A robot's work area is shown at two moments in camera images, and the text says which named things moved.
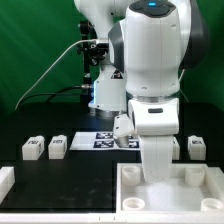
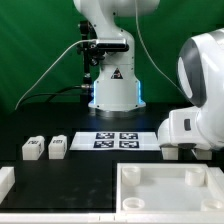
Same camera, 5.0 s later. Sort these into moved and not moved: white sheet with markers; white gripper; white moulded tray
Moved: white gripper
Not moved: white moulded tray; white sheet with markers
